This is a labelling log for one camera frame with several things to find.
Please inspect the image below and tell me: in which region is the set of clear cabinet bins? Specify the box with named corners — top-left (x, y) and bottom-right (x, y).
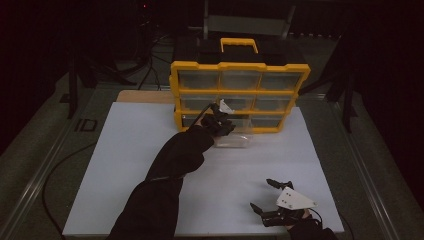
top-left (177, 70), bottom-right (303, 129)

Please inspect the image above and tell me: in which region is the long black floor cable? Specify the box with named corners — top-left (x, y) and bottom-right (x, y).
top-left (41, 142), bottom-right (98, 234)

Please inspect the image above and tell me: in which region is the person's left hand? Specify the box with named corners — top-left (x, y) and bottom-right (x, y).
top-left (193, 113), bottom-right (222, 137)

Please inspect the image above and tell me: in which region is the aluminium floor rail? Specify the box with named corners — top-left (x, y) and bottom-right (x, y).
top-left (328, 96), bottom-right (424, 240)
top-left (0, 83), bottom-right (108, 240)

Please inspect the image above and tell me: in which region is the black metal stand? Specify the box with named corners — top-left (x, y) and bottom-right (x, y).
top-left (59, 56), bottom-right (138, 120)
top-left (298, 19), bottom-right (361, 134)

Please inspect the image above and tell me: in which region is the person's right hand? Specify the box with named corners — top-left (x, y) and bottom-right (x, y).
top-left (286, 207), bottom-right (324, 237)

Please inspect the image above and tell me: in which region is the black rectangular floor bracket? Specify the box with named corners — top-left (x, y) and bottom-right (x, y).
top-left (74, 118), bottom-right (100, 132)

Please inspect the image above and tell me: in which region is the grey metal frame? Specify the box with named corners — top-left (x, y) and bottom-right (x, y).
top-left (201, 0), bottom-right (298, 40)

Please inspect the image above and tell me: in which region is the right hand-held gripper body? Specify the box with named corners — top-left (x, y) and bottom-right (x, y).
top-left (261, 185), bottom-right (318, 229)

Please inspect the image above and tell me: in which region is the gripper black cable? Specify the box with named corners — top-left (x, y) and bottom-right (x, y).
top-left (310, 207), bottom-right (325, 230)
top-left (189, 103), bottom-right (214, 128)

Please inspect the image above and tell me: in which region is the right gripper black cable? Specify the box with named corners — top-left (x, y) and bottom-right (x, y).
top-left (310, 207), bottom-right (325, 230)

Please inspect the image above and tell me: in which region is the clear plastic drawer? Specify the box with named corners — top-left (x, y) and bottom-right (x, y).
top-left (213, 114), bottom-right (255, 149)

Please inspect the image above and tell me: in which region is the yellow black organizer cabinet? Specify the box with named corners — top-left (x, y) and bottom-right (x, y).
top-left (168, 37), bottom-right (312, 135)

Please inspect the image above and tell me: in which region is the wooden board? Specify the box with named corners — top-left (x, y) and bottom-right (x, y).
top-left (115, 89), bottom-right (176, 104)

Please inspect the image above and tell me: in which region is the bundle of black cables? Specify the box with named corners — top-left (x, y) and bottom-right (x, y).
top-left (131, 19), bottom-right (178, 92)

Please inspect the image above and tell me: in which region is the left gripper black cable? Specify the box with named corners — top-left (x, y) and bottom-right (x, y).
top-left (189, 103), bottom-right (214, 128)

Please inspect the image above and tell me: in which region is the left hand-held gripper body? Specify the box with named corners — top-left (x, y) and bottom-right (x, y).
top-left (201, 99), bottom-right (237, 138)

